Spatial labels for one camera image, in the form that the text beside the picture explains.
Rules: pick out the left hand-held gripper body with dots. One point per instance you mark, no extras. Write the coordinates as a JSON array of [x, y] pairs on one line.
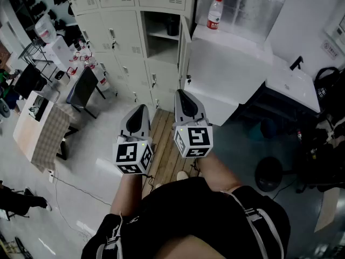
[[129, 155]]

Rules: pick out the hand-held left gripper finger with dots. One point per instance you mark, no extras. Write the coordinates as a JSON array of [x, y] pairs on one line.
[[124, 125], [147, 123]]

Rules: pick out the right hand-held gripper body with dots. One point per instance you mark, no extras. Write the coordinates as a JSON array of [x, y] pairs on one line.
[[196, 136]]

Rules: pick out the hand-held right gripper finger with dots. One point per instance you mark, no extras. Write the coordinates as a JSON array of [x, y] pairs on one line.
[[177, 109], [199, 110]]

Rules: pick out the black Freedom bottle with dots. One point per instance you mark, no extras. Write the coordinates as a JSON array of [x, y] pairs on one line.
[[172, 26]]

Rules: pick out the grey metal locker cabinet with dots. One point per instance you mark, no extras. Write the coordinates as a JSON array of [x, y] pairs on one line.
[[121, 36]]

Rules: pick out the person's right forearm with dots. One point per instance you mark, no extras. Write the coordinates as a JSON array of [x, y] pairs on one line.
[[215, 171]]

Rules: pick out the person's left forearm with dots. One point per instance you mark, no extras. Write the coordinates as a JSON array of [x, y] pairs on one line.
[[126, 193]]

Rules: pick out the wooden plank pallet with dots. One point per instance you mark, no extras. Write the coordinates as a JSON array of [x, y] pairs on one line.
[[167, 144]]

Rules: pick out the person's white shoe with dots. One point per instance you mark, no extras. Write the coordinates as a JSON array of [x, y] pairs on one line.
[[182, 175]]

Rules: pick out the large water jug red label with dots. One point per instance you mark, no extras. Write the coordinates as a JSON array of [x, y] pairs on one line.
[[103, 78]]

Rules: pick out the black chair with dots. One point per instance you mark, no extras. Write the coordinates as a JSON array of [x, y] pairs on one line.
[[28, 81], [82, 88]]

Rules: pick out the person's black shirt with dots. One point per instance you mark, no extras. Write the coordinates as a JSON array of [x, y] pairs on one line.
[[188, 212]]

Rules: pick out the white waste bin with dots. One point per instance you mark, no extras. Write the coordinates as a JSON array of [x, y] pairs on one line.
[[62, 77]]

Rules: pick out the white power strip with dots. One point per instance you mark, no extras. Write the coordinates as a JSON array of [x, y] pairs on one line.
[[51, 176]]

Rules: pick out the black round fan base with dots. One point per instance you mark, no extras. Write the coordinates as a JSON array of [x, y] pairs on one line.
[[269, 174]]

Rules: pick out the table with checked cloth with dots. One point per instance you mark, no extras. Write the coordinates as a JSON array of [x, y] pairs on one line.
[[37, 133]]

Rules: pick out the white printer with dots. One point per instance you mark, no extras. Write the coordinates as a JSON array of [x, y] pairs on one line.
[[293, 88]]

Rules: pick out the clear water bottle red label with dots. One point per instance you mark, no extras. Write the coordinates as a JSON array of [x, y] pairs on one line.
[[214, 13]]

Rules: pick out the white water dispenser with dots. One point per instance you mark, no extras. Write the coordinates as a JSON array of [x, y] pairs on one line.
[[58, 51]]

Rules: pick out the clear plastic wrap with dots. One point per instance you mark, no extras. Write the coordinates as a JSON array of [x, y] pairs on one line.
[[250, 7]]

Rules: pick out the black metal rack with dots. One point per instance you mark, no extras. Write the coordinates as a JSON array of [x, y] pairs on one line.
[[33, 51]]

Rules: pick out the clear dispenser water jug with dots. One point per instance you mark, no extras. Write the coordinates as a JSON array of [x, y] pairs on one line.
[[44, 28]]

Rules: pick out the black equipment pile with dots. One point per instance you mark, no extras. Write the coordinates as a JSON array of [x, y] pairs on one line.
[[323, 155]]

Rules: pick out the black backpack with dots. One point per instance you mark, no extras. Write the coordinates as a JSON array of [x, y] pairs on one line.
[[330, 88]]

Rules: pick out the black bracket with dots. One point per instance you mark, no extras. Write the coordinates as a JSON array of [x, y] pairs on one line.
[[296, 62]]

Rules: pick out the white wall sign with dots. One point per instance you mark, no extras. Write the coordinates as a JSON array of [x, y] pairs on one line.
[[330, 49]]

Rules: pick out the white wall control panel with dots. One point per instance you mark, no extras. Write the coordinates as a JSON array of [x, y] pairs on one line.
[[338, 31]]

